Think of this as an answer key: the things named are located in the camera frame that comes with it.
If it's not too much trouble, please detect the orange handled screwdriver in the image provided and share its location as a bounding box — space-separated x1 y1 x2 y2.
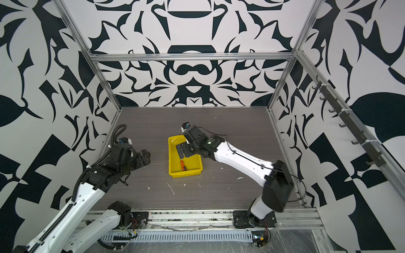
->
180 160 187 171

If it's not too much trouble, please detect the yellow plastic bin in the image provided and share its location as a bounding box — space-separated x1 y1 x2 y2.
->
168 135 203 178

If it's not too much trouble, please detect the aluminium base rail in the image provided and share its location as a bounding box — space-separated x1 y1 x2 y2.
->
130 208 324 231

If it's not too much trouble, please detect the black wall hook rail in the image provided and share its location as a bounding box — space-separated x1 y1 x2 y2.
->
314 75 388 168

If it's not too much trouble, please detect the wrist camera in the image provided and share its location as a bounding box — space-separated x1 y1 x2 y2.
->
181 122 191 132
118 137 132 144

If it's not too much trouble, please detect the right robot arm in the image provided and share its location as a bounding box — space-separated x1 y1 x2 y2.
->
176 122 294 229

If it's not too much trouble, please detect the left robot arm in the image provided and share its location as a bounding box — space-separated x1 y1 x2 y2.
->
13 124 151 253

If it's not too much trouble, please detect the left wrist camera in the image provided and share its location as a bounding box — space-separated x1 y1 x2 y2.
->
118 137 132 144

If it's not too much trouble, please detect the white slotted cable duct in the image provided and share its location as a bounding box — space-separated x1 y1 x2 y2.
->
101 230 253 243

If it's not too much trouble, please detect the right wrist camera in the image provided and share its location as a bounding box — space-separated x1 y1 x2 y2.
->
181 122 191 132

